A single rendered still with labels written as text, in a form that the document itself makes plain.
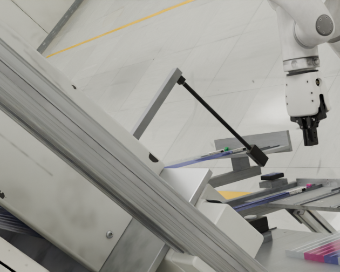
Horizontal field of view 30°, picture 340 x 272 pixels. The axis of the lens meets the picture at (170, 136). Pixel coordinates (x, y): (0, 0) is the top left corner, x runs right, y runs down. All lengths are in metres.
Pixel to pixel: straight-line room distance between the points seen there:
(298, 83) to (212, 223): 0.87
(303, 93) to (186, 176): 0.78
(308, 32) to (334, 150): 1.62
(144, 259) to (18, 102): 0.24
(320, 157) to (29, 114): 2.53
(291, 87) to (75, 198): 0.87
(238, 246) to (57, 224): 0.21
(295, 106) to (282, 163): 1.68
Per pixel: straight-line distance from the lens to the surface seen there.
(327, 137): 3.09
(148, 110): 1.06
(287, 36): 1.47
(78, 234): 0.74
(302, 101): 1.48
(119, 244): 0.75
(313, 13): 1.41
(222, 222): 0.66
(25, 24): 9.44
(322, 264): 0.99
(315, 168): 2.98
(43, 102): 0.56
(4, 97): 0.55
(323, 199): 1.51
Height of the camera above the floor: 1.73
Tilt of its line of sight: 24 degrees down
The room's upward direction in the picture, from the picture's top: 47 degrees counter-clockwise
